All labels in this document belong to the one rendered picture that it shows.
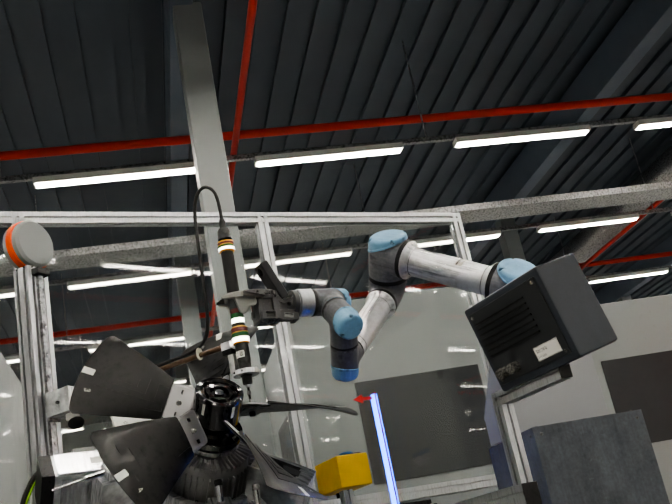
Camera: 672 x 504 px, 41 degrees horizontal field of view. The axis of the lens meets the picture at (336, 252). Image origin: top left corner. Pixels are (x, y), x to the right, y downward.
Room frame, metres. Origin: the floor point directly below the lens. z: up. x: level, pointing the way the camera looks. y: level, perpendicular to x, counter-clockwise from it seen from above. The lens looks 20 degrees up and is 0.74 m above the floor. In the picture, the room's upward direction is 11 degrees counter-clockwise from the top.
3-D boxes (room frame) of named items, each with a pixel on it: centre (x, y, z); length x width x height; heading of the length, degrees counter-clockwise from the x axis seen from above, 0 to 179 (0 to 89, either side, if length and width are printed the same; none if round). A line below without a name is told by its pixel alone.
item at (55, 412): (2.53, 0.84, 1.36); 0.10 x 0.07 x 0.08; 63
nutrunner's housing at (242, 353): (2.25, 0.28, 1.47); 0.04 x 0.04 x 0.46
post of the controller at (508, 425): (1.96, -0.29, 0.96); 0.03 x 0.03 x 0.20; 28
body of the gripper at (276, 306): (2.30, 0.19, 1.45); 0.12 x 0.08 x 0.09; 118
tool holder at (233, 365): (2.25, 0.29, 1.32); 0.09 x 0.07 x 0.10; 63
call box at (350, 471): (2.68, 0.11, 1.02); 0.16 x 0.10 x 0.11; 28
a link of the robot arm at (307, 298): (2.34, 0.12, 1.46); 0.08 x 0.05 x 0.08; 28
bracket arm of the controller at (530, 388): (1.87, -0.33, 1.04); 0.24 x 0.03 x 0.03; 28
